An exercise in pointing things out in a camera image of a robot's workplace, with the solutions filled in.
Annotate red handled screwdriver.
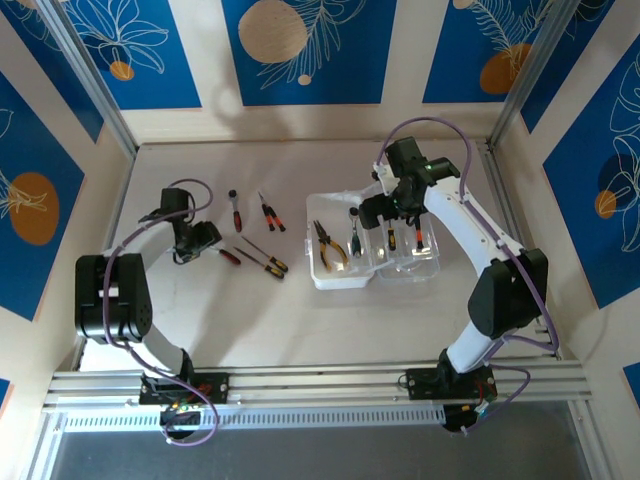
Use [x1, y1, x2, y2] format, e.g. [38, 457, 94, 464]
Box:
[208, 245, 242, 266]

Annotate red handled ratchet wrench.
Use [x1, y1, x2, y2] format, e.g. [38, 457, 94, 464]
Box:
[227, 188, 245, 235]

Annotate green handled ratchet wrench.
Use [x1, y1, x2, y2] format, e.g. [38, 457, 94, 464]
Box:
[347, 206, 365, 258]

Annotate yellow-black handled long-nose pliers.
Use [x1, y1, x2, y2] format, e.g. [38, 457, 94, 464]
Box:
[312, 218, 350, 274]

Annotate clear plastic tool box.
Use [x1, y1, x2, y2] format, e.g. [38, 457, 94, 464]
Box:
[304, 191, 442, 291]

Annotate black base electronics box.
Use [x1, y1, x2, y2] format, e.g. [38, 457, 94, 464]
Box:
[442, 401, 496, 435]
[158, 403, 205, 432]

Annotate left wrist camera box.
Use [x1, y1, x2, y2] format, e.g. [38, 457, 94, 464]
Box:
[158, 187, 194, 216]

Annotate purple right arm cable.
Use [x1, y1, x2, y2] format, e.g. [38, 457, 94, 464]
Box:
[378, 115, 561, 436]

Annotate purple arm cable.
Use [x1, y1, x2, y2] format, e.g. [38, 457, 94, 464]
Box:
[102, 178, 220, 447]
[378, 115, 561, 436]

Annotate aluminium side rail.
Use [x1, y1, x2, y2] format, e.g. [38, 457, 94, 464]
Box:
[477, 139, 561, 359]
[74, 147, 139, 372]

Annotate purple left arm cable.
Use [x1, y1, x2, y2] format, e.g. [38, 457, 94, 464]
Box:
[102, 178, 220, 447]

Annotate blue floral print wall panel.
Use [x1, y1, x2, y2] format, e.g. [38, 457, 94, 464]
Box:
[0, 69, 86, 323]
[62, 0, 204, 111]
[519, 0, 640, 135]
[542, 32, 640, 310]
[422, 0, 571, 105]
[0, 0, 105, 145]
[221, 0, 399, 107]

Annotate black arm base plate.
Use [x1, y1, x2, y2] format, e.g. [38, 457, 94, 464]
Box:
[405, 367, 499, 402]
[138, 370, 232, 406]

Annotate aluminium frame post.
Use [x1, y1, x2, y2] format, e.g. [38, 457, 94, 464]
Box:
[35, 0, 140, 157]
[488, 0, 586, 151]

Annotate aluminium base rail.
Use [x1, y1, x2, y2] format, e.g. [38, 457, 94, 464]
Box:
[42, 360, 594, 415]

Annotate slotted grey cable duct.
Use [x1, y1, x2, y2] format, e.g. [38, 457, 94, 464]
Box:
[59, 403, 447, 434]

